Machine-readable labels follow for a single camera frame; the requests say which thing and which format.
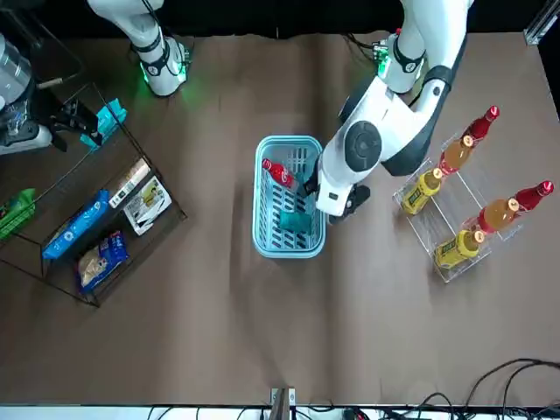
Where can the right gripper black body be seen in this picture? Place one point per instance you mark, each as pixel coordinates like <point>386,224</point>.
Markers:
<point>63,116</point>

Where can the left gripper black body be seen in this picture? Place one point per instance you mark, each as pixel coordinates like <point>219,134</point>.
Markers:
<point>343,215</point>

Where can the red cola bottle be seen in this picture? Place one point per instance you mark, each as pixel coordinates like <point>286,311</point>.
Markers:
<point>531,197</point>
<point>481,122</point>
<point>280,174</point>

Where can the teal chips bag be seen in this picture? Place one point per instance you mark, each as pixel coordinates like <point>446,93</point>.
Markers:
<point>295,219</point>
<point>111,118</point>

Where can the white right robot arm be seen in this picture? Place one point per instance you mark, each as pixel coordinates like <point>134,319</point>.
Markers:
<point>157,52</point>

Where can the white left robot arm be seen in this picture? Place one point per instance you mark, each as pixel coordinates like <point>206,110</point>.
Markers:
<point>363,144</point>

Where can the yellow tea bottle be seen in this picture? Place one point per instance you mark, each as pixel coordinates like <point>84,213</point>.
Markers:
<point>457,250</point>
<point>420,192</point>

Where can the light blue plastic basket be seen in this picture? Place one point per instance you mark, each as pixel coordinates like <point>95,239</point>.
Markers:
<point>262,245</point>

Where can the green snack bag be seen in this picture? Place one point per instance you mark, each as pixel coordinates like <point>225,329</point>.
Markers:
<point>17,214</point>

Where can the clear acrylic bottle tray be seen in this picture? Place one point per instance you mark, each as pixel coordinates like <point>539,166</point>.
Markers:
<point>455,188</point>

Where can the orange tea bottle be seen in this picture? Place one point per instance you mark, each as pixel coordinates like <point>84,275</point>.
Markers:
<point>455,155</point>
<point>496,216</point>

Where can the dark blue snack bag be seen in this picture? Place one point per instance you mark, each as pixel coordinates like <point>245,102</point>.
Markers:
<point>102,262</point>

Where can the long bright blue biscuit pack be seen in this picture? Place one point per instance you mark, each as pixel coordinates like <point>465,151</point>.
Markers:
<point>74,225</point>

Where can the white snack packet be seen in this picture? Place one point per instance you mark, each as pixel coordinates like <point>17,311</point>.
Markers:
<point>149,205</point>

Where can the aluminium frame post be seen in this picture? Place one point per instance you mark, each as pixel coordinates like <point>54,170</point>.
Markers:
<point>282,404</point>

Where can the aluminium frame bar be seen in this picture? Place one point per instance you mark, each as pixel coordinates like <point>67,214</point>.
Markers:
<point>540,26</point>

